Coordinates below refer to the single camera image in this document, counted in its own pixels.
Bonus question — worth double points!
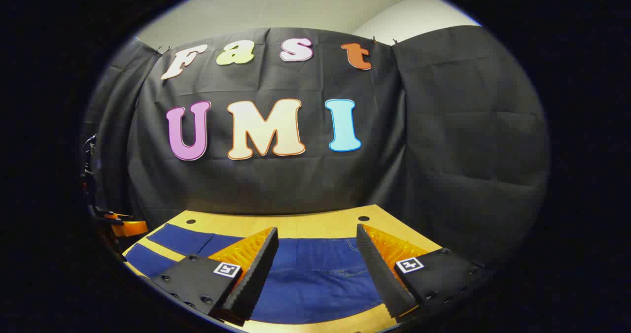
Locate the blue denim jeans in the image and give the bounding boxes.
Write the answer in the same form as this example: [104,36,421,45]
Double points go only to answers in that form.
[123,223,395,325]

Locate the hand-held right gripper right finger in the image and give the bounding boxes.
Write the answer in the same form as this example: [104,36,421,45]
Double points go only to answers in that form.
[356,223,493,320]

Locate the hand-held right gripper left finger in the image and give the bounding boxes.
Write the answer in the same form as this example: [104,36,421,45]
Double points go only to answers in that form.
[149,227,280,327]

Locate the black backdrop cloth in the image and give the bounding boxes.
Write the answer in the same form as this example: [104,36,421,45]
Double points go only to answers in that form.
[81,25,551,269]

